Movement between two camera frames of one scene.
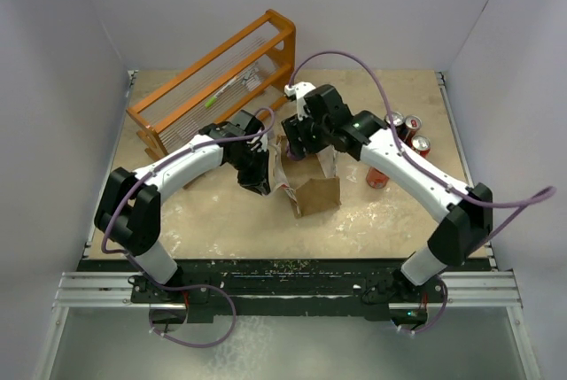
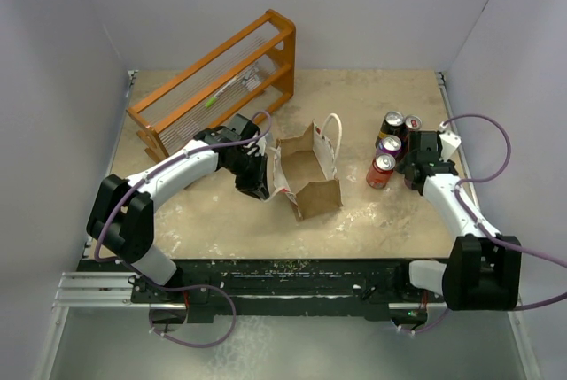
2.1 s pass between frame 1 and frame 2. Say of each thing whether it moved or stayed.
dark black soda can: stayed
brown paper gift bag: stayed
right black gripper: moved
